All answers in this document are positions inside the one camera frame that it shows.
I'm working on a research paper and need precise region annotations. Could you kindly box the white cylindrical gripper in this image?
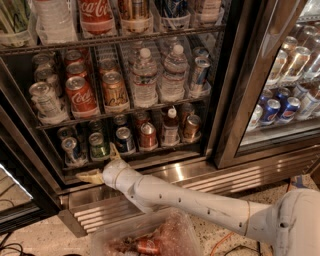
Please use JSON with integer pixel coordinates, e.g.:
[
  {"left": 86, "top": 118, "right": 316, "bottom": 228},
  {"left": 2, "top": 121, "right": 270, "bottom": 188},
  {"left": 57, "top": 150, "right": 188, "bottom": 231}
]
[{"left": 76, "top": 142, "right": 143, "bottom": 200}]

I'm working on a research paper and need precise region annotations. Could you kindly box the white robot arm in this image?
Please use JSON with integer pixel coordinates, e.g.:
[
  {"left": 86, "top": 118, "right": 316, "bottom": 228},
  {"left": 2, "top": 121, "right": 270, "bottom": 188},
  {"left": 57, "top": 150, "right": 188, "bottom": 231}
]
[{"left": 76, "top": 145, "right": 320, "bottom": 256}]

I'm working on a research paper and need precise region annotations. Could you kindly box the green soda can front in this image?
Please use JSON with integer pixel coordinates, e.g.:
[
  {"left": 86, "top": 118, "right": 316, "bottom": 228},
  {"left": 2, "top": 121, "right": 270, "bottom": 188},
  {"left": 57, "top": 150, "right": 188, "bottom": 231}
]
[{"left": 89, "top": 132, "right": 110, "bottom": 161}]

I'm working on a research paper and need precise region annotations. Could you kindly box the dark blue can bottom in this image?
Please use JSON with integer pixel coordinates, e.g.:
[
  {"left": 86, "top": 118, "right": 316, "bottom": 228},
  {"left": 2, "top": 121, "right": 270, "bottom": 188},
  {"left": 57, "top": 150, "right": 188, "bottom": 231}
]
[{"left": 116, "top": 127, "right": 135, "bottom": 153}]

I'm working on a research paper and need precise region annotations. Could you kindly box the blue can bottom left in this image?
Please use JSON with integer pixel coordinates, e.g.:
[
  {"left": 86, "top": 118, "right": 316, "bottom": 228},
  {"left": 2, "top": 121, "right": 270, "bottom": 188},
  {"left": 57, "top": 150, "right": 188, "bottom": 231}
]
[{"left": 61, "top": 137, "right": 85, "bottom": 166}]

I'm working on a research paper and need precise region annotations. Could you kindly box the red can bottom shelf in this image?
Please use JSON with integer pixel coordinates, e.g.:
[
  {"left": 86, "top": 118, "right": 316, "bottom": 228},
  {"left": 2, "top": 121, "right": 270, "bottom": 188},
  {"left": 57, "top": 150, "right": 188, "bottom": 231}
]
[{"left": 140, "top": 122, "right": 157, "bottom": 149}]

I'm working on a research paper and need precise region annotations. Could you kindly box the red coca-cola can front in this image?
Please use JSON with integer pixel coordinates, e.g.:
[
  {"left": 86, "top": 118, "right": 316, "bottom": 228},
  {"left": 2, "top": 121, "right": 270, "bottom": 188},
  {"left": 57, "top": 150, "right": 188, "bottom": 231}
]
[{"left": 65, "top": 76, "right": 97, "bottom": 113}]

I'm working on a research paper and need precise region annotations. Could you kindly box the orange gold can middle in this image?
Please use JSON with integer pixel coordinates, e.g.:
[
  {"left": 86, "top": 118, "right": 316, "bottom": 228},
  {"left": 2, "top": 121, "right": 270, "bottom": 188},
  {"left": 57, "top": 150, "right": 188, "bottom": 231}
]
[{"left": 102, "top": 71, "right": 128, "bottom": 107}]

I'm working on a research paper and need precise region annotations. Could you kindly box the silver can middle left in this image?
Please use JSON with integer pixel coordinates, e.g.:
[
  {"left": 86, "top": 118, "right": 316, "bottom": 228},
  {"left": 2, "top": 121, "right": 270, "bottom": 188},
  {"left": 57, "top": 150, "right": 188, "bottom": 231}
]
[{"left": 29, "top": 82, "right": 66, "bottom": 124}]

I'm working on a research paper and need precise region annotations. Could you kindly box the red can in bin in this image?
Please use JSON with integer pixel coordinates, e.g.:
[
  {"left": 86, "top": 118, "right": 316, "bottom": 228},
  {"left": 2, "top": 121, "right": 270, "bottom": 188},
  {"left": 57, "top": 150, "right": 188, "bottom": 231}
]
[{"left": 136, "top": 238, "right": 161, "bottom": 255}]

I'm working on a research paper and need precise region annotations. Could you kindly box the copper can bottom right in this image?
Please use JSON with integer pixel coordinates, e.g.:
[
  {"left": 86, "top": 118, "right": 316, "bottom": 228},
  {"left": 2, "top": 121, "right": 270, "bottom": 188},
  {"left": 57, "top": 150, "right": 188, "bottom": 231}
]
[{"left": 183, "top": 114, "right": 201, "bottom": 139}]

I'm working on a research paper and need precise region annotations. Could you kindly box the slim silver blue can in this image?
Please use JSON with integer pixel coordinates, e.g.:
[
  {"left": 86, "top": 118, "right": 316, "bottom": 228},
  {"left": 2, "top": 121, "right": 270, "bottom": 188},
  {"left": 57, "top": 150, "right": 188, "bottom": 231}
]
[{"left": 190, "top": 56, "right": 211, "bottom": 92}]

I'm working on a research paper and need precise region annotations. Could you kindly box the coca-cola bottle top shelf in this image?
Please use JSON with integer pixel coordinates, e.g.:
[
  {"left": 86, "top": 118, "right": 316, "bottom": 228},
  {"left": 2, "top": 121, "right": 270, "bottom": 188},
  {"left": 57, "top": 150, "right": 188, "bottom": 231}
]
[{"left": 78, "top": 0, "right": 113, "bottom": 35}]

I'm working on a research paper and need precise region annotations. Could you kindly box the white bottle top shelf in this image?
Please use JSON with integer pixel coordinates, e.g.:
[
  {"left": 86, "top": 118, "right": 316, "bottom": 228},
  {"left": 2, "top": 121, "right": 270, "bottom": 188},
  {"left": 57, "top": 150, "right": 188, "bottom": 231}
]
[{"left": 32, "top": 0, "right": 77, "bottom": 45}]

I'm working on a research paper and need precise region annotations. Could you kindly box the glass fridge door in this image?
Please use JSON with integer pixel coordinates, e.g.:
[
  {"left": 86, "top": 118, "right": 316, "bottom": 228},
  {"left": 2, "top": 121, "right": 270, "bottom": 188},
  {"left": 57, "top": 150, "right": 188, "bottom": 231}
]
[{"left": 213, "top": 0, "right": 320, "bottom": 169}]

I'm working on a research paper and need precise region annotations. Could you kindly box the blue pepsi can left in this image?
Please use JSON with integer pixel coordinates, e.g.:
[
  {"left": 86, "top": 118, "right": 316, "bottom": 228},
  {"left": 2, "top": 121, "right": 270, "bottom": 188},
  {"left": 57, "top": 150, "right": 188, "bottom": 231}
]
[{"left": 260, "top": 99, "right": 281, "bottom": 124}]

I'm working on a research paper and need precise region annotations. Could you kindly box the blue pepsi can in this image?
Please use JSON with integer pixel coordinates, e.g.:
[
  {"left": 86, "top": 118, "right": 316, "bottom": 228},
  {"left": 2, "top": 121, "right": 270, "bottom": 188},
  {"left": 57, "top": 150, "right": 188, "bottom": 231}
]
[
  {"left": 260, "top": 99, "right": 281, "bottom": 124},
  {"left": 278, "top": 97, "right": 301, "bottom": 121}
]

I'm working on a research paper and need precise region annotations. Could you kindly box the blue pepsi can right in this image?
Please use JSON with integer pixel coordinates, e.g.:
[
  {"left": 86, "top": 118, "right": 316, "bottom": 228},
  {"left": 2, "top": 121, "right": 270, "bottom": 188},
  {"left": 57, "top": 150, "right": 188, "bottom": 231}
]
[{"left": 278, "top": 97, "right": 301, "bottom": 121}]

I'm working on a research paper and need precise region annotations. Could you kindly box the white capped juice bottle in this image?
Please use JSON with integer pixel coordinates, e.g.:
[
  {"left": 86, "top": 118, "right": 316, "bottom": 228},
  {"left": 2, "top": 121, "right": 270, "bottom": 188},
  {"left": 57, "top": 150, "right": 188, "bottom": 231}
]
[{"left": 161, "top": 108, "right": 179, "bottom": 146}]

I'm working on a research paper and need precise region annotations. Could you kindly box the clear water bottle left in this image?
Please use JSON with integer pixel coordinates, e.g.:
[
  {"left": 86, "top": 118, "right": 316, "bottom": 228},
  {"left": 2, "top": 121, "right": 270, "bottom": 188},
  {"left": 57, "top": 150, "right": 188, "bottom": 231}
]
[{"left": 132, "top": 48, "right": 158, "bottom": 108}]

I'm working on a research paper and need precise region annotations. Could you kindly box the clear water bottle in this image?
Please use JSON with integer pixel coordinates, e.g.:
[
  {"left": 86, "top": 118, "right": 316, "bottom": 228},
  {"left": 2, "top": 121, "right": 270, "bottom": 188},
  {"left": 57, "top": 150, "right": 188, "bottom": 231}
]
[
  {"left": 132, "top": 48, "right": 158, "bottom": 108},
  {"left": 160, "top": 44, "right": 188, "bottom": 102}
]

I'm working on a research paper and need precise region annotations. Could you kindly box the clear plastic bin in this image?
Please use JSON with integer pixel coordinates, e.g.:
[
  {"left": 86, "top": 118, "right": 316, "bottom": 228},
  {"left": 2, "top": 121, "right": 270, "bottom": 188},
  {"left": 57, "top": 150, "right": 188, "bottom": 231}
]
[{"left": 90, "top": 208, "right": 203, "bottom": 256}]

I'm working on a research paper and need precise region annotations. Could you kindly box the clear water bottle right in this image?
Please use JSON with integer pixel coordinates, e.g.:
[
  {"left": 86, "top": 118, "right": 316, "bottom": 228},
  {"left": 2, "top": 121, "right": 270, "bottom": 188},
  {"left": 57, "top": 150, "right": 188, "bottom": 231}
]
[{"left": 160, "top": 44, "right": 188, "bottom": 102}]

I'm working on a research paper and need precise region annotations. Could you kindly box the orange extension cable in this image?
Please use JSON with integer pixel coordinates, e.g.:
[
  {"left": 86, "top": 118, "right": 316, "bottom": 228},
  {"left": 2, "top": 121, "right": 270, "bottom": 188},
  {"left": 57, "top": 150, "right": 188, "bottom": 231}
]
[{"left": 209, "top": 178, "right": 294, "bottom": 256}]

